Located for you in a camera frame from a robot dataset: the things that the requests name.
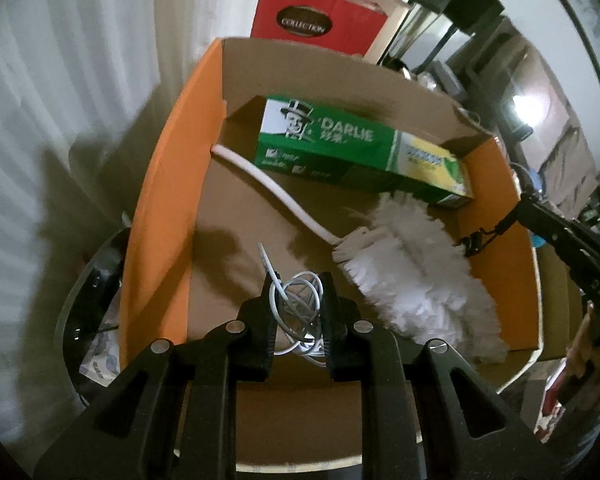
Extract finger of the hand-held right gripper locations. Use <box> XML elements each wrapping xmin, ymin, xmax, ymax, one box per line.
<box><xmin>514</xmin><ymin>192</ymin><xmax>600</xmax><ymax>281</ymax></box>
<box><xmin>522</xmin><ymin>222</ymin><xmax>600</xmax><ymax>348</ymax></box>

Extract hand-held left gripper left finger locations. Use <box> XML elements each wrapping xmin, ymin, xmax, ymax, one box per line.
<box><xmin>32</xmin><ymin>272</ymin><xmax>283</xmax><ymax>480</ymax></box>

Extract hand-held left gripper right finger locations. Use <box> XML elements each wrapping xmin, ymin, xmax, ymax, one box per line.
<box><xmin>315</xmin><ymin>272</ymin><xmax>571</xmax><ymax>480</ymax></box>

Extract white cable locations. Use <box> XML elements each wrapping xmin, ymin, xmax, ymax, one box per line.
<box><xmin>257</xmin><ymin>242</ymin><xmax>331</xmax><ymax>361</ymax></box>

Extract white fluffy duster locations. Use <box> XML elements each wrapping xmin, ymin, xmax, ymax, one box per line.
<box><xmin>211</xmin><ymin>144</ymin><xmax>511</xmax><ymax>366</ymax></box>

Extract orange cardboard box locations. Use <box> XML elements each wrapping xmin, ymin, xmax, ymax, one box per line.
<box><xmin>119</xmin><ymin>36</ymin><xmax>541</xmax><ymax>473</ymax></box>

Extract green toothpaste box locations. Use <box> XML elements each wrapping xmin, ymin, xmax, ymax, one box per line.
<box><xmin>254</xmin><ymin>95</ymin><xmax>476</xmax><ymax>207</ymax></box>

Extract brown sofa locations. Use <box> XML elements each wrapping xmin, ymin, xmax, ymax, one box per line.
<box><xmin>500</xmin><ymin>45</ymin><xmax>600</xmax><ymax>216</ymax></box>

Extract small desk lamp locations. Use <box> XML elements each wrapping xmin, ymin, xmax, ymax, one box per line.
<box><xmin>509</xmin><ymin>92</ymin><xmax>537</xmax><ymax>132</ymax></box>

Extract framed ink painting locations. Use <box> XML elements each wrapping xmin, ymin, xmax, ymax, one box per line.
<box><xmin>532</xmin><ymin>0</ymin><xmax>600</xmax><ymax>131</ymax></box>

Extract white curtain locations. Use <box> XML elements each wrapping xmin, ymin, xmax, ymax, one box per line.
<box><xmin>0</xmin><ymin>0</ymin><xmax>273</xmax><ymax>441</ymax></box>

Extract red paper gift bag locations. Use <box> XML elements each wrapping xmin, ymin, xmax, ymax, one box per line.
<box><xmin>250</xmin><ymin>0</ymin><xmax>388</xmax><ymax>58</ymax></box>

